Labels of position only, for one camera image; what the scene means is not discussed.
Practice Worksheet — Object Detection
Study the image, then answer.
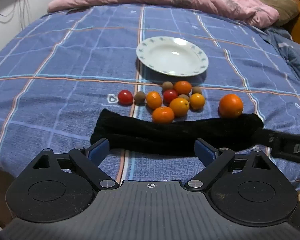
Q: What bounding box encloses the brown pillow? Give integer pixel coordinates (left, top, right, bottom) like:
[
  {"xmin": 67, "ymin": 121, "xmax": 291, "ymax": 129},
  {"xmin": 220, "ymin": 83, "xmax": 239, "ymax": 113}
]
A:
[{"xmin": 257, "ymin": 0, "xmax": 300, "ymax": 27}]

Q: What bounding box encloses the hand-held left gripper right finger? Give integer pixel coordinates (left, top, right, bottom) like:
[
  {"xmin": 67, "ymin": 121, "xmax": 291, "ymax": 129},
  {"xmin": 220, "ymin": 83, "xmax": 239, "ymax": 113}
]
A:
[{"xmin": 185, "ymin": 138, "xmax": 272, "ymax": 191}]

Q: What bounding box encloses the black knit cloth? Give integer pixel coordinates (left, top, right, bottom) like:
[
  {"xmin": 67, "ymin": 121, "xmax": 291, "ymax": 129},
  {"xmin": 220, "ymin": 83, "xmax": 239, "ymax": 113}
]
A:
[{"xmin": 90, "ymin": 108, "xmax": 264, "ymax": 157}]

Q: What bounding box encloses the large round orange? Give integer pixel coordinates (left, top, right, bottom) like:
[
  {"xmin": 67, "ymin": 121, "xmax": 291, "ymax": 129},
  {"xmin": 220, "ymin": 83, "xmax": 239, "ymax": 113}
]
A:
[{"xmin": 219, "ymin": 94, "xmax": 244, "ymax": 118}]

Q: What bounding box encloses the white floral rim plate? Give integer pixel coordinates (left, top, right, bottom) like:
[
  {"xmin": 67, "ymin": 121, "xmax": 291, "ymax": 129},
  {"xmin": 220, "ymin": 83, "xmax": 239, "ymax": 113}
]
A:
[{"xmin": 136, "ymin": 36, "xmax": 209, "ymax": 77}]

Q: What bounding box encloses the small orange tangerine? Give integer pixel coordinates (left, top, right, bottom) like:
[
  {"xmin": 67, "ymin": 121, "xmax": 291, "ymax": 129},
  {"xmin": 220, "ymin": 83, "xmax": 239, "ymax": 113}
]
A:
[
  {"xmin": 174, "ymin": 81, "xmax": 192, "ymax": 95},
  {"xmin": 146, "ymin": 91, "xmax": 163, "ymax": 110},
  {"xmin": 189, "ymin": 93, "xmax": 206, "ymax": 110},
  {"xmin": 169, "ymin": 98, "xmax": 190, "ymax": 117},
  {"xmin": 152, "ymin": 106, "xmax": 175, "ymax": 124}
]

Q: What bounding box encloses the red cherry tomato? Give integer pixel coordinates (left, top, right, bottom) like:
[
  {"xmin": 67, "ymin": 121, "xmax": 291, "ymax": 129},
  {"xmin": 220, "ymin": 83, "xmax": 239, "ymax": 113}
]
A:
[
  {"xmin": 118, "ymin": 90, "xmax": 134, "ymax": 105},
  {"xmin": 163, "ymin": 89, "xmax": 179, "ymax": 104}
]

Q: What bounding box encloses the brown kiwi fruit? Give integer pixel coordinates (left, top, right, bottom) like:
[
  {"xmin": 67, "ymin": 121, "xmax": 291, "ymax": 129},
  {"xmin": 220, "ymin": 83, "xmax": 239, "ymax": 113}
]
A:
[{"xmin": 134, "ymin": 91, "xmax": 146, "ymax": 105}]

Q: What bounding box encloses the blue plaid bed sheet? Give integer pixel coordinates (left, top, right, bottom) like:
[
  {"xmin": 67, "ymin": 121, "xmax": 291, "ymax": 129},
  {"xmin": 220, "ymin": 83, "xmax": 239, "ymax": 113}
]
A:
[{"xmin": 0, "ymin": 4, "xmax": 300, "ymax": 189}]

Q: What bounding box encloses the blue duvet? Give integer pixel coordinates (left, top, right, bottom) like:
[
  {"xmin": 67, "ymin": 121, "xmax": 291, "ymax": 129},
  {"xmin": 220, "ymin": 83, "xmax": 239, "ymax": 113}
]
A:
[{"xmin": 259, "ymin": 26, "xmax": 300, "ymax": 98}]

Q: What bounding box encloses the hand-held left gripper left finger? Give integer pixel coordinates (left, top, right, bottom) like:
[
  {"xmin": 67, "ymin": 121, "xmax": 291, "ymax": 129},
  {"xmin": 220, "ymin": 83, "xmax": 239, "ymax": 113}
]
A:
[{"xmin": 31, "ymin": 138, "xmax": 119, "ymax": 191}]

